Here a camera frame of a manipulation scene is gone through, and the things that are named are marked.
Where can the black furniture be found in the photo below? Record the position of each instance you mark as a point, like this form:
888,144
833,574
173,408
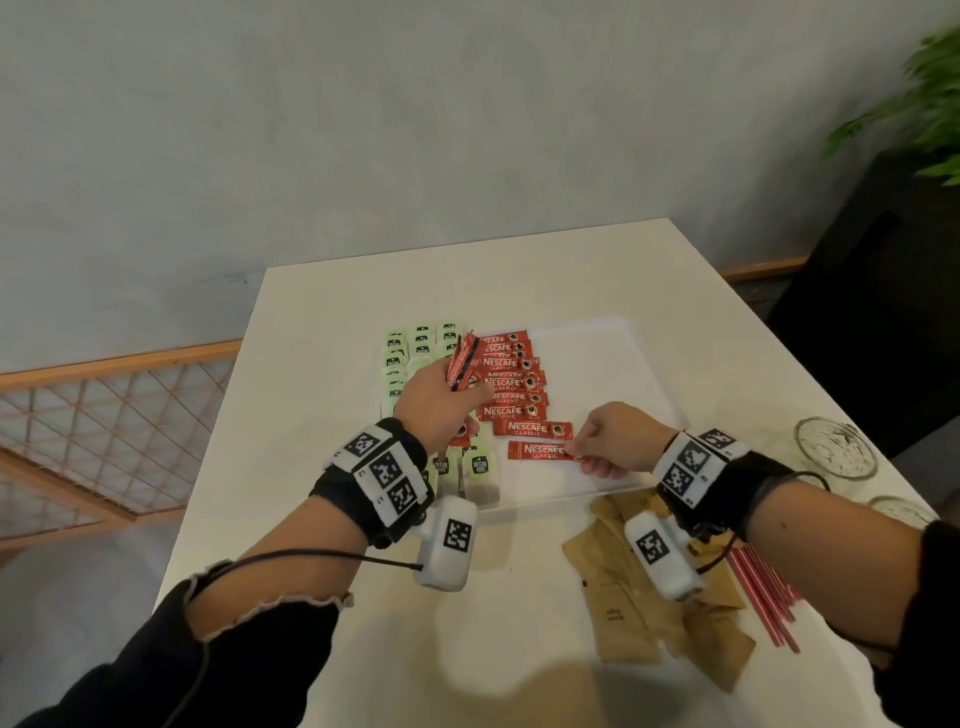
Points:
877,315

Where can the person's black top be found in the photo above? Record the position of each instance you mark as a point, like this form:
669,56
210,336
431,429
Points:
150,675

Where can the person's right hand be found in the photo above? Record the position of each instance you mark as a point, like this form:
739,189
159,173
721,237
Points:
630,439

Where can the person's left hand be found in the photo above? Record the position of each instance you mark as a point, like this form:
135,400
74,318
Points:
435,412

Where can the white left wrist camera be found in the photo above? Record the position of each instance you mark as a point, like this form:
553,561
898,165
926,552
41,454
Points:
450,540

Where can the person's left forearm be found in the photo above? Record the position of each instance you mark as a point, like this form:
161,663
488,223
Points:
285,555

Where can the rows of laid tea bags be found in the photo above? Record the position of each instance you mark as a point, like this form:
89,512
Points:
420,334

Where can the red Nescafe coffee sticks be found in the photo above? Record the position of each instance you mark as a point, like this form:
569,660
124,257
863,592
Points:
517,409

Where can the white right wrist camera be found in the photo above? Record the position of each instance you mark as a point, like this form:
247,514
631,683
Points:
660,555

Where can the clear glass jar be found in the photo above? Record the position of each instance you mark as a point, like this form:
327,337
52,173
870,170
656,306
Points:
836,450
900,510

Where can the white tray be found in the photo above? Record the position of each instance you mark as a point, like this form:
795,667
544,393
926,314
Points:
600,360

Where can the red stirrer sticks bundle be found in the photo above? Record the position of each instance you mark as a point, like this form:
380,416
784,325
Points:
765,600

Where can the black left wristband marker tags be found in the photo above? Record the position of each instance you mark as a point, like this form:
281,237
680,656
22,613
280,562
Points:
375,465

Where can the person's right forearm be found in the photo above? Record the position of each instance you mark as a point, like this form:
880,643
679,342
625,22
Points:
825,555

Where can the wooden wall rail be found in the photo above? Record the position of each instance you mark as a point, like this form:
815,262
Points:
765,268

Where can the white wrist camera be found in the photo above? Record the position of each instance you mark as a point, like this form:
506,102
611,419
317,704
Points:
450,540
660,555

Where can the wooden lattice screen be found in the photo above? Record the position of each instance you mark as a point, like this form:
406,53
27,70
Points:
112,367

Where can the green hanging plant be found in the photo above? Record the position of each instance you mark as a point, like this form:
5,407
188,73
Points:
930,97

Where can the pile of brown sugar packets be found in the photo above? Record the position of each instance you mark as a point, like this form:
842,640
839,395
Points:
622,600

